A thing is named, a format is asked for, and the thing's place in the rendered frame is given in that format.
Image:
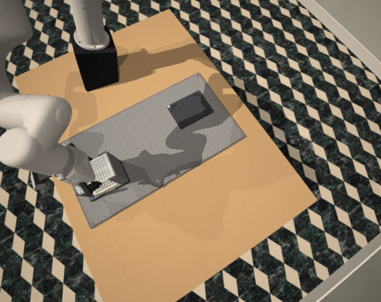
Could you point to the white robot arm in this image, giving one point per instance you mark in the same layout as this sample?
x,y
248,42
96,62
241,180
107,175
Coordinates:
x,y
36,123

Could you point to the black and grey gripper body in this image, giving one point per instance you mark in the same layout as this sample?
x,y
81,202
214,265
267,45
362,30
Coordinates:
x,y
82,170

